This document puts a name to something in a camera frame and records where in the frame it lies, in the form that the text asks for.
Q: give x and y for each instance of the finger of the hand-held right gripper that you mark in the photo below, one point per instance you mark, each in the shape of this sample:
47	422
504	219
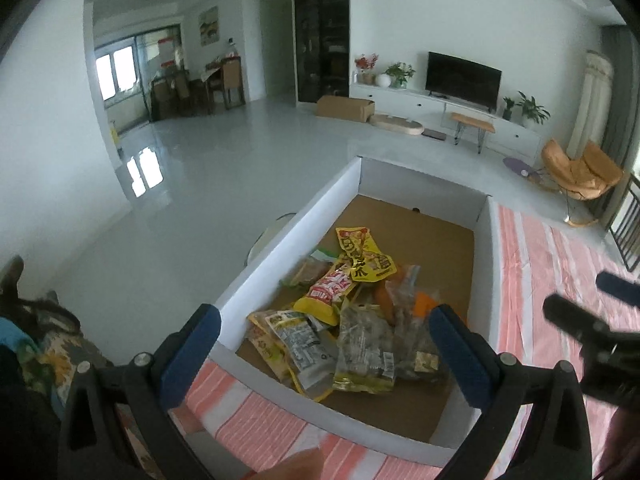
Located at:
575	317
620	290

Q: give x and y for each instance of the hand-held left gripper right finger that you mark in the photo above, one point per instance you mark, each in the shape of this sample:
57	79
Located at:
462	360

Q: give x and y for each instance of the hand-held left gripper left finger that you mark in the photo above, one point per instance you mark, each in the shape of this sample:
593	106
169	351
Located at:
187	355

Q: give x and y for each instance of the clear packet of brown snacks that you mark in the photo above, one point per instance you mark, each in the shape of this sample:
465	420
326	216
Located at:
415	335

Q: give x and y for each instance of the orange snack packet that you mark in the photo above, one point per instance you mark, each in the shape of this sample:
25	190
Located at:
426	305

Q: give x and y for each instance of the orange sausage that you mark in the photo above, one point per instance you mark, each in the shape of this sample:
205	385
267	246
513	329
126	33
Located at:
385	302

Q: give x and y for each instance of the clear yellow-edged snack packet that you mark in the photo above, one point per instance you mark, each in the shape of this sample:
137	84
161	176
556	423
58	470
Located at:
295	345

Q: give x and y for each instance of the white cardboard box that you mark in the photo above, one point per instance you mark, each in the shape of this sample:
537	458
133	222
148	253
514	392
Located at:
425	240

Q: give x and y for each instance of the clear packet of biscuit sticks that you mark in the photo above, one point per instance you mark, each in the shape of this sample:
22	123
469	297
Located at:
305	274

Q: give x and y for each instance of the yellow and black snack packet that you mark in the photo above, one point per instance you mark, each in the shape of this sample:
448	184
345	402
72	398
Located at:
362	255

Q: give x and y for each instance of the yellow and red snack packet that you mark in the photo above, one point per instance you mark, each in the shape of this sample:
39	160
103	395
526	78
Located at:
325	292

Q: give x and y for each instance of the green snack packet white label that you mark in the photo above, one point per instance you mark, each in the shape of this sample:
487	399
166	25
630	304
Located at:
324	255

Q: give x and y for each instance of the person's right forearm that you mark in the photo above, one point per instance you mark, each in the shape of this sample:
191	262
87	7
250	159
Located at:
622	445

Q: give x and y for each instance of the person's left hand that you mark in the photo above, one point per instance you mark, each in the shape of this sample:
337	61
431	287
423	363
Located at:
295	467

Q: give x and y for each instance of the orange striped tablecloth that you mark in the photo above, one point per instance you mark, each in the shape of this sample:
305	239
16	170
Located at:
540	280

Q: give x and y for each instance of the dark wooden chair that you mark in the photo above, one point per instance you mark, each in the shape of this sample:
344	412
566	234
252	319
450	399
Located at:
627	230

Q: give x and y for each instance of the orange rocking chair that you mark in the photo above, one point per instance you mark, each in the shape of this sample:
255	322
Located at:
580	170

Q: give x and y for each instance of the white round stool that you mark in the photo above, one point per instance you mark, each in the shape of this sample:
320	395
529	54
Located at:
265	240

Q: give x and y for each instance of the floral cloth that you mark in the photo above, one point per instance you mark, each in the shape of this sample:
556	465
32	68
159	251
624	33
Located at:
45	355

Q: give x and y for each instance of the purple floor mat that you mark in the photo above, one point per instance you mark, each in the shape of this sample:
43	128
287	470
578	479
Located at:
520	167

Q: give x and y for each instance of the standing white air conditioner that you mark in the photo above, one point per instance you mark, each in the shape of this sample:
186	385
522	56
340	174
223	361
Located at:
592	105

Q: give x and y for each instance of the grey curtain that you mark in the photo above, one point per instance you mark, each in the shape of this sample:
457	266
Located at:
622	90

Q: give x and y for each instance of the large potted green plant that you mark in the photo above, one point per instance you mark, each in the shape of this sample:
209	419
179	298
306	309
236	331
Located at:
532	107

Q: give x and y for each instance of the small potted green plant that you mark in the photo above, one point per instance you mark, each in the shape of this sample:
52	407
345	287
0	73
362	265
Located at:
508	107

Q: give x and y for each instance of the small wooden bench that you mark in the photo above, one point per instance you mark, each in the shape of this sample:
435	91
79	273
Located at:
472	121

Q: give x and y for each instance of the grey flat laptop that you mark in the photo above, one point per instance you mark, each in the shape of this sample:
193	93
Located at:
433	135

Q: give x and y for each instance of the beige oval pet bed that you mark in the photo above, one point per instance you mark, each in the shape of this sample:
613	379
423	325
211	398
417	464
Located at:
397	125

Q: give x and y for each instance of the black television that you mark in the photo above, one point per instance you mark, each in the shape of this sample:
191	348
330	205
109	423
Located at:
462	80

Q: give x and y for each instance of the white television cabinet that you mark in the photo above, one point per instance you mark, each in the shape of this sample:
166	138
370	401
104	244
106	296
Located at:
400	100

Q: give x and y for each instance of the brown dining chair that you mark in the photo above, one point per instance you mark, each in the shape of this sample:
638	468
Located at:
232	82

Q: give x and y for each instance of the brown cardboard box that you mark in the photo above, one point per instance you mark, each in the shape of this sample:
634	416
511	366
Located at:
345	109

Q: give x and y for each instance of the glass balcony door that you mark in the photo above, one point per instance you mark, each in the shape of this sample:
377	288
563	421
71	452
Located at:
135	75

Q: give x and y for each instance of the white round vase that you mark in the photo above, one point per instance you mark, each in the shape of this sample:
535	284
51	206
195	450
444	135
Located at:
383	81

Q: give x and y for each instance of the leafy plant in pot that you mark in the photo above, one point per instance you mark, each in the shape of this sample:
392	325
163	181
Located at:
399	74

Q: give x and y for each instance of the red flowers in vase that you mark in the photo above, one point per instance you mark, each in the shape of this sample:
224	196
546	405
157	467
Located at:
366	67

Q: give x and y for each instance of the tall black display cabinet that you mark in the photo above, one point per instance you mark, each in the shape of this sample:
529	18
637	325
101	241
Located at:
320	35

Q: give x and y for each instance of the framed wall painting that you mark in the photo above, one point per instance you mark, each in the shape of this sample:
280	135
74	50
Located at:
208	24

